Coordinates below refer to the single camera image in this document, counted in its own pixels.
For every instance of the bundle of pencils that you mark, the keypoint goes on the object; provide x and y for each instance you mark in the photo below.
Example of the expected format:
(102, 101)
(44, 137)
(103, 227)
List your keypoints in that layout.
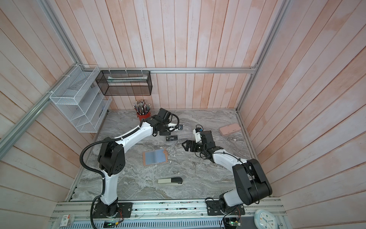
(142, 107)

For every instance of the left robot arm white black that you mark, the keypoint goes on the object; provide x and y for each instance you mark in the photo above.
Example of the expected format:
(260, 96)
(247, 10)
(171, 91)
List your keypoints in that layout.
(112, 153)

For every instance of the aluminium front rail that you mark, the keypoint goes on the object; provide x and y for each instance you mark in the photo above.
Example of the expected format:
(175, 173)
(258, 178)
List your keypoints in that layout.
(168, 214)

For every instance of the black VIP card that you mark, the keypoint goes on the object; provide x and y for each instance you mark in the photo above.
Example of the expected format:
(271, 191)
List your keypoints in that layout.
(171, 138)

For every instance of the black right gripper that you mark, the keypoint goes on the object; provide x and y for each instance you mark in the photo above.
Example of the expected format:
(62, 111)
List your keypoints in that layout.
(193, 147)

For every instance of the small white label box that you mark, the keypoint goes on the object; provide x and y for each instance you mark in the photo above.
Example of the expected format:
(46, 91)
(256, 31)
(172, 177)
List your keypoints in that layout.
(67, 220)

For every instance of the white wall clock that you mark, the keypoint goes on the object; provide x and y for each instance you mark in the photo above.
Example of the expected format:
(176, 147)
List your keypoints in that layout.
(265, 220)

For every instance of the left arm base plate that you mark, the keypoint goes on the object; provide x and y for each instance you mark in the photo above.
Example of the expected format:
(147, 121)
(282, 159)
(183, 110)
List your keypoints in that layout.
(115, 210)

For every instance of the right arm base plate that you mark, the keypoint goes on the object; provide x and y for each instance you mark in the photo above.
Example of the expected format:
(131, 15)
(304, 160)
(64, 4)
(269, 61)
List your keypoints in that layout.
(219, 207)

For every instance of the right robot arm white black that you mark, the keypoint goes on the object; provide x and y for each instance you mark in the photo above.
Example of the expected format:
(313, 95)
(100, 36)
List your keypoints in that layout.
(251, 183)

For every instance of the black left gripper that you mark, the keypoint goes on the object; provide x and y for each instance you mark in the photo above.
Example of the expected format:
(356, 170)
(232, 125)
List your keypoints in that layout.
(165, 132)

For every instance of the pink pencil case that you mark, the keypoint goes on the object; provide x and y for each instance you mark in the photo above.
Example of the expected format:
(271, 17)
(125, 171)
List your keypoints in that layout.
(230, 129)

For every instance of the beige black stapler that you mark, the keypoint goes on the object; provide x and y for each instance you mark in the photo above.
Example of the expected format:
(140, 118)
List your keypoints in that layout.
(172, 181)

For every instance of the red pencil cup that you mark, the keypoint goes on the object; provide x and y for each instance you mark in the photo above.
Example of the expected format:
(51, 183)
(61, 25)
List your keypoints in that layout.
(143, 116)

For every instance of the black mesh wall basket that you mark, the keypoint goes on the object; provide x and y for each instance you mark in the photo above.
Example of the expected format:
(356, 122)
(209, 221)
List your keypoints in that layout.
(125, 82)

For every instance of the white wire mesh shelf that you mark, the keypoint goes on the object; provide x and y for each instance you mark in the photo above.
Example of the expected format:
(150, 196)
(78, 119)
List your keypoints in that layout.
(81, 100)

